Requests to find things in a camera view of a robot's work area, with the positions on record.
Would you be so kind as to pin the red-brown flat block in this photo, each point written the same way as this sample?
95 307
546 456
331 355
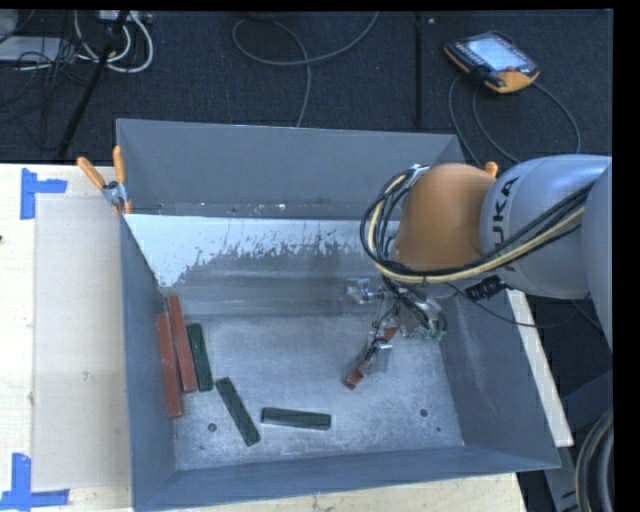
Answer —
182 345
169 365
356 376

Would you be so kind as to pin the pale wood flat board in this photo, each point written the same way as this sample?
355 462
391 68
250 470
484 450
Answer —
75 340

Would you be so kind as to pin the grey metal bin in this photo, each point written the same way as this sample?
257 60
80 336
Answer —
310 360

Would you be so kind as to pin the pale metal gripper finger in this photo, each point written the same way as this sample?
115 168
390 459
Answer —
364 293
383 357

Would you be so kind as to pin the dark green flat block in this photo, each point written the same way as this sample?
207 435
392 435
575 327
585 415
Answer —
238 412
296 419
200 357

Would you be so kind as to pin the black cylinder on white bracket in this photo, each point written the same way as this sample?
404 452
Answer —
485 288

